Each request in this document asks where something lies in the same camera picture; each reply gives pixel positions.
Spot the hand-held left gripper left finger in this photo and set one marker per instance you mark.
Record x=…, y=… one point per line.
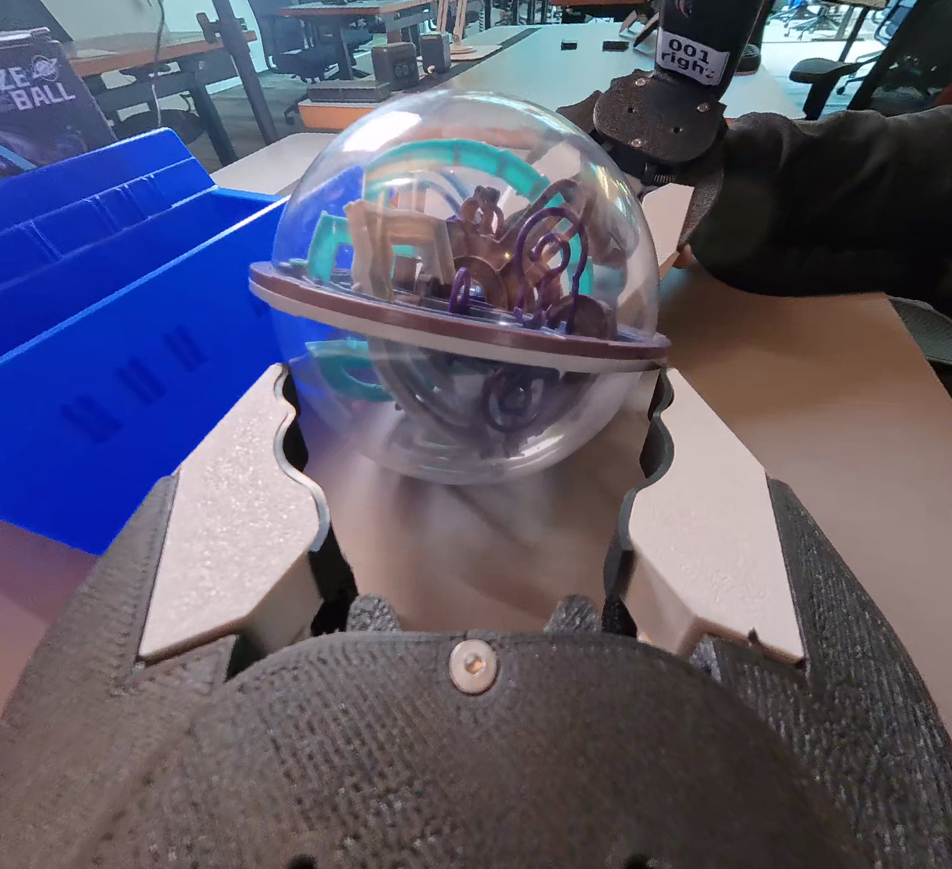
x=230, y=549

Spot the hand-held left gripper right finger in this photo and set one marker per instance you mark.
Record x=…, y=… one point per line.
x=714, y=556

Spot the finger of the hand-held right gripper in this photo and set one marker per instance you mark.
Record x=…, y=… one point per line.
x=584, y=110
x=669, y=222

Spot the clear plastic maze ball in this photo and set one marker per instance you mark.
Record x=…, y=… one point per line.
x=461, y=274

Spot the orange-edged grey desk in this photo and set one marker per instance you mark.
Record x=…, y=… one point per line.
x=520, y=65

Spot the black desk mat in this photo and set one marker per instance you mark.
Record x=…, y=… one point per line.
x=506, y=39

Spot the black and tan gripper tool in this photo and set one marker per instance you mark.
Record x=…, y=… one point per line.
x=643, y=21

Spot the black oval wrist rest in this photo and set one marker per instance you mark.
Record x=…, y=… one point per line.
x=750, y=58

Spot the small black speaker box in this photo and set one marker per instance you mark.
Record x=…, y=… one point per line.
x=436, y=52

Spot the blue plastic bin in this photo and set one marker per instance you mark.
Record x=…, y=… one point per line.
x=89, y=192
x=111, y=400

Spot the black power station box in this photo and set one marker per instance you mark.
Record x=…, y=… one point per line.
x=394, y=65

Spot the long black bar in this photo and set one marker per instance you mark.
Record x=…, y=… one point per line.
x=349, y=91

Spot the black mesh office chair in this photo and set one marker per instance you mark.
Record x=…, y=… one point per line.
x=892, y=58

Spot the grey-green chair seat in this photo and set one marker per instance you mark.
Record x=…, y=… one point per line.
x=926, y=326

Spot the black rolling office chair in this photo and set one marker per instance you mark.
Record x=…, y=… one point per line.
x=297, y=28

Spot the dark blue toy package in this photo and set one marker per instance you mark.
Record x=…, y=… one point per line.
x=44, y=110

